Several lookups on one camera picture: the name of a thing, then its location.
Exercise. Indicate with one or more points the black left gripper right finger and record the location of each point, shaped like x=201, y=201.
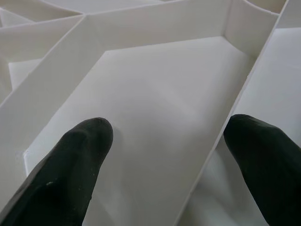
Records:
x=272, y=176

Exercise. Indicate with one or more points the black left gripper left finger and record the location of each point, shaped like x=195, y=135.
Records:
x=58, y=183

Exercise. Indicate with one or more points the white plastic table top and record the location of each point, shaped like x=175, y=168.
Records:
x=152, y=94

